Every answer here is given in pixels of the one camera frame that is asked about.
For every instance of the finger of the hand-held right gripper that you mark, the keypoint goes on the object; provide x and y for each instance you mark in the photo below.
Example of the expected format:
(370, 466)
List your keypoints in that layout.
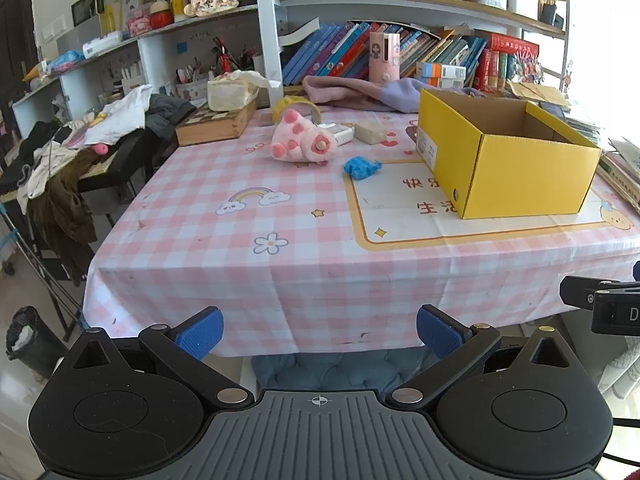
(575, 291)

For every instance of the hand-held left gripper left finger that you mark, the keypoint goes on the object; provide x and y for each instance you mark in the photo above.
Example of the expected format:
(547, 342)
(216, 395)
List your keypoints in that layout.
(202, 332)

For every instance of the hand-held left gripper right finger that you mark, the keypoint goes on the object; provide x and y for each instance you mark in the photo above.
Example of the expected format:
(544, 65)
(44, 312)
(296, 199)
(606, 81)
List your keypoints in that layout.
(437, 331)

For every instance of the yellow cardboard box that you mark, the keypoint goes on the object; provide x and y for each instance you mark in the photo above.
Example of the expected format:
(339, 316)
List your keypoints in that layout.
(525, 180)

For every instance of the blue glove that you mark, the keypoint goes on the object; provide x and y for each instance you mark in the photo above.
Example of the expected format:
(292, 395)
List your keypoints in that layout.
(361, 167)

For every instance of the beige rectangular block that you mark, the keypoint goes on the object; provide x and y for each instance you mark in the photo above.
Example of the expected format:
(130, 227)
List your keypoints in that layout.
(371, 132)

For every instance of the pink plush paw toy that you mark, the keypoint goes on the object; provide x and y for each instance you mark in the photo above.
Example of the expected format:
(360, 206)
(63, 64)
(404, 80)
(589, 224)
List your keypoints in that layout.
(300, 135)

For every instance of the yellow tape roll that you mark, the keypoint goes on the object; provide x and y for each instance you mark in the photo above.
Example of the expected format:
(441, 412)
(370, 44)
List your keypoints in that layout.
(295, 103)

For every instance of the blue grey chair cushion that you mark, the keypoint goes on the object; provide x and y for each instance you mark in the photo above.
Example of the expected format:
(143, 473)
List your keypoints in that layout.
(340, 372)

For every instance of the stack of flat books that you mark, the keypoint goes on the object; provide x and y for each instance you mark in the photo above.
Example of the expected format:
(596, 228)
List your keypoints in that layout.
(622, 170)

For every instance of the stack of loose papers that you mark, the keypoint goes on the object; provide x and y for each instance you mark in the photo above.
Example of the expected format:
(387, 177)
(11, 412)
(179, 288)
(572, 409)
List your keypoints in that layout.
(580, 127)

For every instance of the black trash bin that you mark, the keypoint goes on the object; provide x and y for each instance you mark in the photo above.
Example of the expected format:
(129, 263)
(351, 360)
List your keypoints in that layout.
(32, 345)

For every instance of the brown garment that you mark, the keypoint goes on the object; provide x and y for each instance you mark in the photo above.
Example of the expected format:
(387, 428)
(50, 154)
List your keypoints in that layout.
(65, 210)

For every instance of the brown paper envelope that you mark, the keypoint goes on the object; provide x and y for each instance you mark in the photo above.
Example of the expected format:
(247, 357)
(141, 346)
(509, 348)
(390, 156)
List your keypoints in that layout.
(537, 92)

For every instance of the wooden chessboard box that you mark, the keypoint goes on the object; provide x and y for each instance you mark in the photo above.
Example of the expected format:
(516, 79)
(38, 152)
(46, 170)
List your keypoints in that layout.
(212, 125)

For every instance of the grey garment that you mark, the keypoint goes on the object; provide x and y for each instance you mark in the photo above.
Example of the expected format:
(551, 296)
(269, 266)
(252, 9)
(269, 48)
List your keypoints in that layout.
(170, 112)

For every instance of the colourful acrylic figure stand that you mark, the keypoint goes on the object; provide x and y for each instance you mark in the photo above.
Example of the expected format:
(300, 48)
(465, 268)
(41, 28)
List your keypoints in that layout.
(525, 67)

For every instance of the white shirt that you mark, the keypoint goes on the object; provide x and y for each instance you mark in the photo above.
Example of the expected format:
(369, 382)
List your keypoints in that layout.
(120, 117)

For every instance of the row of red books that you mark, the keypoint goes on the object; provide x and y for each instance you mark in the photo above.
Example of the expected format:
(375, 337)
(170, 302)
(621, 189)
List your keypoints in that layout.
(489, 70)

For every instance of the cream tissue pack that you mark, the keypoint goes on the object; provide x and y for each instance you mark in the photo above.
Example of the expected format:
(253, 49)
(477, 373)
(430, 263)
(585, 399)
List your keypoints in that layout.
(230, 92)

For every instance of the orange and white carton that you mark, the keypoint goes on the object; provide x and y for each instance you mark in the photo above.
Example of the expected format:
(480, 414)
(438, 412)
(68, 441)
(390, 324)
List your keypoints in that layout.
(437, 82)
(440, 70)

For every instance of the black clothing pile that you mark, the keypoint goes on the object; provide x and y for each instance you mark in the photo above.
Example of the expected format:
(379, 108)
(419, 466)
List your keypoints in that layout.
(35, 142)

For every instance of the pink and purple cloth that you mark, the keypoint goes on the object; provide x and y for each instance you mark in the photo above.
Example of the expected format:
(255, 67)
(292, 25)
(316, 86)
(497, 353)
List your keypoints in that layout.
(350, 92)

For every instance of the thick red dictionary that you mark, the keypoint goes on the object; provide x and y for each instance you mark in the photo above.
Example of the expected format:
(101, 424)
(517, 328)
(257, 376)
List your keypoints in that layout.
(512, 44)

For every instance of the pink cartoon bottle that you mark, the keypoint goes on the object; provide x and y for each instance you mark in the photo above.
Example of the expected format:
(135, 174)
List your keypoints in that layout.
(384, 57)

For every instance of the row of leaning books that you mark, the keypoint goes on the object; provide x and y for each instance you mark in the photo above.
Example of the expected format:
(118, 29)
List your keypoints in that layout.
(325, 55)

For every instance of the white long box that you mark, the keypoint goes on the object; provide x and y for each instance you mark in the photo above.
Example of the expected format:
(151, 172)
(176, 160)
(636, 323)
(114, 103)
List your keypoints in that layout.
(102, 45)

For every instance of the white bookshelf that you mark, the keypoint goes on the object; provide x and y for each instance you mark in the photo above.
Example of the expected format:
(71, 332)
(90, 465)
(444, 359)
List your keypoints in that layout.
(267, 35)

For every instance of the red round jar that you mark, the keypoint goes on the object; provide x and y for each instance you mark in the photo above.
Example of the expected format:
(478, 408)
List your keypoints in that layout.
(161, 16)

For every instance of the black picture frame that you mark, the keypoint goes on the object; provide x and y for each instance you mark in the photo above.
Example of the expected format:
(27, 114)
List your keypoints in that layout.
(85, 10)

